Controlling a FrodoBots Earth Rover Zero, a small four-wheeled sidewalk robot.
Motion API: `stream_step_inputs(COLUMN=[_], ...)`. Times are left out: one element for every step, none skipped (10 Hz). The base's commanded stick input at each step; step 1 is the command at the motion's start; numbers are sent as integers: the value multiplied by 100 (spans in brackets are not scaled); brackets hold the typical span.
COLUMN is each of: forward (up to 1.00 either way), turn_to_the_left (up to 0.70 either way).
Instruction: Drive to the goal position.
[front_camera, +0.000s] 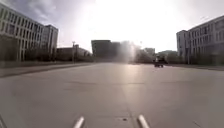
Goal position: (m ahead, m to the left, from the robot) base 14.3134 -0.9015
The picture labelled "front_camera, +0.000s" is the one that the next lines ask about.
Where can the dark tall building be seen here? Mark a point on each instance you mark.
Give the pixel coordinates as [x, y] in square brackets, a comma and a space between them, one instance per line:
[101, 49]

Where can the grey concrete road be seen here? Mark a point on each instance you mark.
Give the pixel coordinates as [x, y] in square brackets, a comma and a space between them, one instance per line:
[110, 90]

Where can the street pole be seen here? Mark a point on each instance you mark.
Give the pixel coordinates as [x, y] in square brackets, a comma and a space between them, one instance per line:
[73, 51]

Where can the low brown building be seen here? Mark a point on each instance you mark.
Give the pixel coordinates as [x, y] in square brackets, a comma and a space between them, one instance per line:
[71, 53]

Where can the dark vehicle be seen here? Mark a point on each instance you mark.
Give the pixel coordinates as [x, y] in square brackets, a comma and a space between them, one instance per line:
[159, 63]

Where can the robot's own part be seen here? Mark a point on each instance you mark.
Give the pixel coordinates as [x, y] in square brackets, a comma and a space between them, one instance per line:
[78, 122]
[143, 122]

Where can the pale office building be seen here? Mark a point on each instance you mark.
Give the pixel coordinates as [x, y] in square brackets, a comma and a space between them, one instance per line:
[203, 41]

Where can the large grey office building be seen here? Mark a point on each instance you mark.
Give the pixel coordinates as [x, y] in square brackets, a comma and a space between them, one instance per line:
[20, 33]

